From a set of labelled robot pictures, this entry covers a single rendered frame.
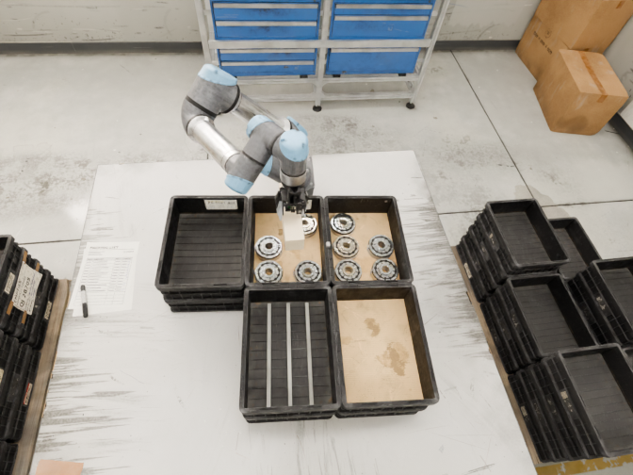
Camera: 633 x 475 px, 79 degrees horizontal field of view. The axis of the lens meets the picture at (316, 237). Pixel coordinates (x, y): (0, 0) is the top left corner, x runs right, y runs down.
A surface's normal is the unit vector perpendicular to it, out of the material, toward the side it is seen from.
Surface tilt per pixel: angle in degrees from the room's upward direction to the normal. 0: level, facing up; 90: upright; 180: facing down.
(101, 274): 0
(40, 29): 90
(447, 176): 0
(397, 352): 0
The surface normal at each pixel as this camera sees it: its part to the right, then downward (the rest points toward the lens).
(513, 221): 0.07, -0.54
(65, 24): 0.14, 0.84
